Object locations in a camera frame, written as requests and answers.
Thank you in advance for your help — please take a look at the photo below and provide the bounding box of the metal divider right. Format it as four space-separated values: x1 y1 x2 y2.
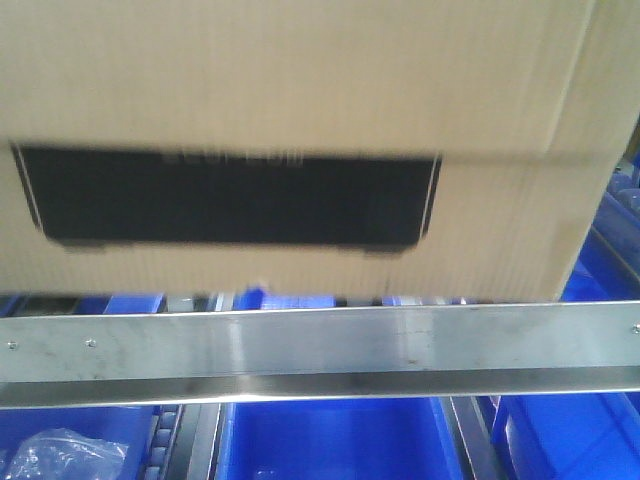
442 397 507 480

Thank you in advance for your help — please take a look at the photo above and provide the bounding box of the blue bin lower centre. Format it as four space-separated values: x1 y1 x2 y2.
215 398 463 479

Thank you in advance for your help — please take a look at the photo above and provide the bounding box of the brown cardboard box black print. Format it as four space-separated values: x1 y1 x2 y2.
1 1 639 301

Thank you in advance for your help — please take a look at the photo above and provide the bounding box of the clear plastic bag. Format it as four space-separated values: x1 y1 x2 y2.
1 428 129 479

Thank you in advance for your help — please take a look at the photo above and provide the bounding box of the roller track divider left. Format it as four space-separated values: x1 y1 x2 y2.
138 403 224 480

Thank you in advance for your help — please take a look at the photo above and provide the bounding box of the metal shelf upright post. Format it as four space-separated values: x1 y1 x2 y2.
616 122 640 173

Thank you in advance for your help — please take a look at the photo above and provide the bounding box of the blue bin lower left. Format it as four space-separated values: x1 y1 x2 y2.
1 406 155 479

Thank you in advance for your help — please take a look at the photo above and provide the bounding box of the blue bin upper right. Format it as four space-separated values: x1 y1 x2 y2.
561 171 639 302

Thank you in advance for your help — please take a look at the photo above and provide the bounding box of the blue bin lower right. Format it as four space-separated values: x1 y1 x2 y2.
491 392 639 479

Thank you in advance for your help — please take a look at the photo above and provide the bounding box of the metal shelf front rail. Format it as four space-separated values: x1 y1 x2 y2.
1 301 639 408

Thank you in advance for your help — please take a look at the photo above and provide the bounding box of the blue bin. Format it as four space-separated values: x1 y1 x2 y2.
561 171 639 302
491 392 639 479
1 406 155 479
215 398 463 479

